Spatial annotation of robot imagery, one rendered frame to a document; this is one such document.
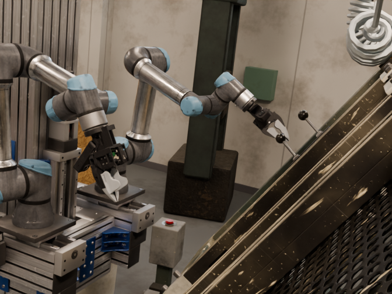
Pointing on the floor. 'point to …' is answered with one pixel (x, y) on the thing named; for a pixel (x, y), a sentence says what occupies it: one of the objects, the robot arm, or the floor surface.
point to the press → (207, 125)
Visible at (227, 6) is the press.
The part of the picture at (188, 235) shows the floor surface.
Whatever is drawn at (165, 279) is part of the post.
